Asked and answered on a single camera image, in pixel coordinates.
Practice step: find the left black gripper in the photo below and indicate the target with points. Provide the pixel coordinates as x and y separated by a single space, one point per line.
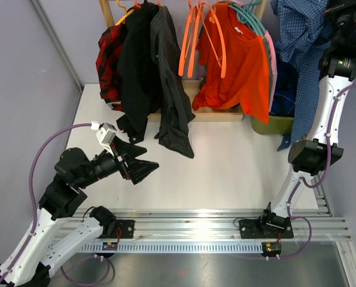
137 169

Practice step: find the dark grey striped shirt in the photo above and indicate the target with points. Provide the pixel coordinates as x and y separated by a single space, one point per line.
176 112

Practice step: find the orange hanger of blue shirt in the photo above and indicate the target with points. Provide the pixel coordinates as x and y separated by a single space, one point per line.
186 38

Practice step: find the blue checked shirt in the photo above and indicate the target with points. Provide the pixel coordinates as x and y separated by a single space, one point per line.
303 37

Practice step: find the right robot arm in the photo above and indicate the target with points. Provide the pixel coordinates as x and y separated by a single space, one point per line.
319 149

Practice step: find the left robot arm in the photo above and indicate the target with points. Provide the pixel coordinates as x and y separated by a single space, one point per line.
36 260

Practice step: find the red black plaid shirt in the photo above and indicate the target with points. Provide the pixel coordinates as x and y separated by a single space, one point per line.
110 47

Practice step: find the orange t-shirt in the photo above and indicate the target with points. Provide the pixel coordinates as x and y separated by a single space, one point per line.
237 70

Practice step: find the yellow hanger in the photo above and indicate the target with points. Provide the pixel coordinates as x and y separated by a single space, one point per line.
126 12

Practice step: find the pink hanger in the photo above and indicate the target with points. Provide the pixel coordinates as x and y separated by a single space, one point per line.
272 62

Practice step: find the teal hanger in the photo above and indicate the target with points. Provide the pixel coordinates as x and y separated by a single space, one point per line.
246 14

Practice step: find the wooden clothes rack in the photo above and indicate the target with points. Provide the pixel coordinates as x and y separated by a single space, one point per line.
191 87

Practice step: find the green laundry basket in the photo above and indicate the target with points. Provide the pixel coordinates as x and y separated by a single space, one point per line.
276 126

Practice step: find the blue plaid cloth in basket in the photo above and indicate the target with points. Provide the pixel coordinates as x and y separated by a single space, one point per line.
284 97

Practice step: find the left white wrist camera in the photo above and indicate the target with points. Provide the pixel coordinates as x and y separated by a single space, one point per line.
105 134

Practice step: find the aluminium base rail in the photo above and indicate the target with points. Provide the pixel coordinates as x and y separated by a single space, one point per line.
192 214

